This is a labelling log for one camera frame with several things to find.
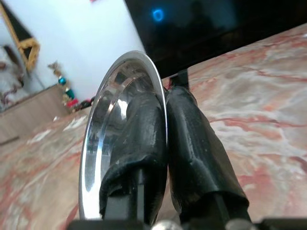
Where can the black flag with gold fringe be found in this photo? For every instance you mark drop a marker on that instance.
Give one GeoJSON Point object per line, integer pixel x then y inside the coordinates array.
{"type": "Point", "coordinates": [24, 40]}

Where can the black flat screen television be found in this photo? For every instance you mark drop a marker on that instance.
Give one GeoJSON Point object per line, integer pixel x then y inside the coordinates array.
{"type": "Point", "coordinates": [216, 38]}

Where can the gold trophy with teal ball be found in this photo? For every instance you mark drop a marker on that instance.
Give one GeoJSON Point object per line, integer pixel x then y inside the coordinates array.
{"type": "Point", "coordinates": [58, 74]}

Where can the round stainless steel plate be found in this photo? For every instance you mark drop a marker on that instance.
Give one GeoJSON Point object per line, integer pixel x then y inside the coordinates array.
{"type": "Point", "coordinates": [100, 129]}

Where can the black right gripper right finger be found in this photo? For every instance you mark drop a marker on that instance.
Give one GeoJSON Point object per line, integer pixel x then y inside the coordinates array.
{"type": "Point", "coordinates": [196, 153]}

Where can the gold trophy with green base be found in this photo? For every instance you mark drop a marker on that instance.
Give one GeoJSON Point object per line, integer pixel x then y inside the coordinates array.
{"type": "Point", "coordinates": [68, 94]}

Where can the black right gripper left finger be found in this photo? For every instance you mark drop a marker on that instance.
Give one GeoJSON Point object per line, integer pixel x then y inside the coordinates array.
{"type": "Point", "coordinates": [141, 143]}

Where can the black television stand foot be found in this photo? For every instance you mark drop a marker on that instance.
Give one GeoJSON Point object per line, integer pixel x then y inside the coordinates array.
{"type": "Point", "coordinates": [182, 77]}

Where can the brown wooden cabinet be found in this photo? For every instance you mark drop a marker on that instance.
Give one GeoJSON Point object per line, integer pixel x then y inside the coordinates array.
{"type": "Point", "coordinates": [31, 112]}

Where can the red decorative item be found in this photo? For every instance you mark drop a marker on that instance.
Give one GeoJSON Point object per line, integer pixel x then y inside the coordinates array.
{"type": "Point", "coordinates": [72, 103]}

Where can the white patterned cloth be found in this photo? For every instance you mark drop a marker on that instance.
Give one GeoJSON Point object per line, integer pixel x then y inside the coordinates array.
{"type": "Point", "coordinates": [8, 79]}

